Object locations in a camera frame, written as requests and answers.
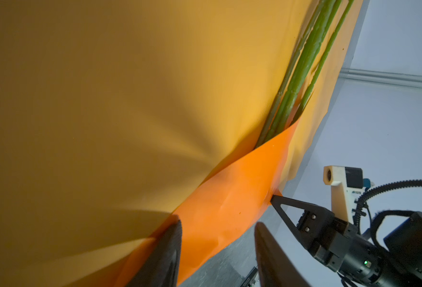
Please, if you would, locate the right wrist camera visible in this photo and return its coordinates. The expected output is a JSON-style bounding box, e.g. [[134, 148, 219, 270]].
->
[[323, 166, 375, 223]]

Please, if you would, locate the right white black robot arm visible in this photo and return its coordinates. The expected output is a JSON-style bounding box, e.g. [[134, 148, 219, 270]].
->
[[271, 196, 422, 287]]

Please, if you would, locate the orange wrapping paper sheet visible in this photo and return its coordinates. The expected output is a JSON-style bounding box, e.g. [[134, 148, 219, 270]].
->
[[0, 1, 362, 287]]

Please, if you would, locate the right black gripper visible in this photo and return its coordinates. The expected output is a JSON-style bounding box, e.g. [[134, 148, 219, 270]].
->
[[270, 195, 405, 287]]

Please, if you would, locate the white fake rose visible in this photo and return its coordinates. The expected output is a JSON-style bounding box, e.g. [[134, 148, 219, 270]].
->
[[255, 1, 341, 148]]

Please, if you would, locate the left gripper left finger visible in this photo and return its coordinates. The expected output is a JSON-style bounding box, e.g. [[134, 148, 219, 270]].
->
[[126, 220, 182, 287]]

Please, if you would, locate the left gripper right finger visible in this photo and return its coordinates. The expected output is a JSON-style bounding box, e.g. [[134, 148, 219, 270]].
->
[[254, 222, 310, 287]]

